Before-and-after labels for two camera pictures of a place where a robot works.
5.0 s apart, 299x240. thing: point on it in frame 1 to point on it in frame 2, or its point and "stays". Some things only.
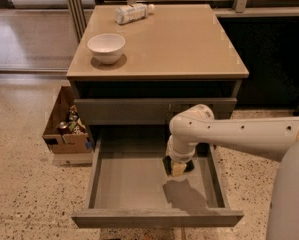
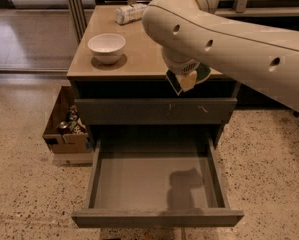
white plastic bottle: [132, 12] stays
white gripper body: [180, 157] to [182, 68]
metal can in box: [63, 127] stays
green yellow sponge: [189, 166] to [202, 73]
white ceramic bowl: [106, 47] stays
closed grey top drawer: [148, 111] stays
